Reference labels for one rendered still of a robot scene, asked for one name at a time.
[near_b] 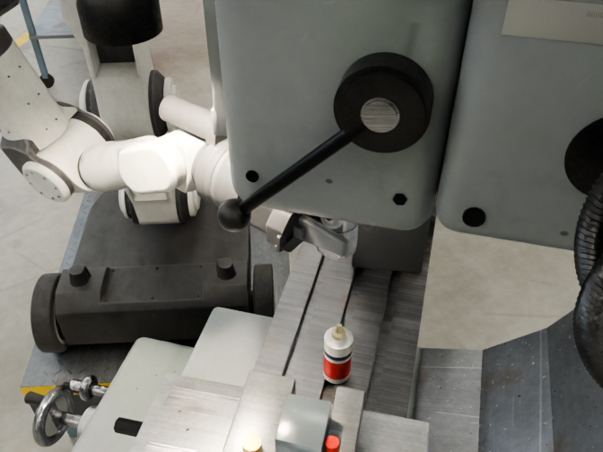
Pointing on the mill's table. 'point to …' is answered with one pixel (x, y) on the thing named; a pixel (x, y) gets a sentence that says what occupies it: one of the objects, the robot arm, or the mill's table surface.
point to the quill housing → (452, 48)
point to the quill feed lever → (356, 123)
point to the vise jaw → (259, 410)
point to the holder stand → (391, 248)
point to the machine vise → (400, 431)
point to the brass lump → (252, 443)
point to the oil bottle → (337, 354)
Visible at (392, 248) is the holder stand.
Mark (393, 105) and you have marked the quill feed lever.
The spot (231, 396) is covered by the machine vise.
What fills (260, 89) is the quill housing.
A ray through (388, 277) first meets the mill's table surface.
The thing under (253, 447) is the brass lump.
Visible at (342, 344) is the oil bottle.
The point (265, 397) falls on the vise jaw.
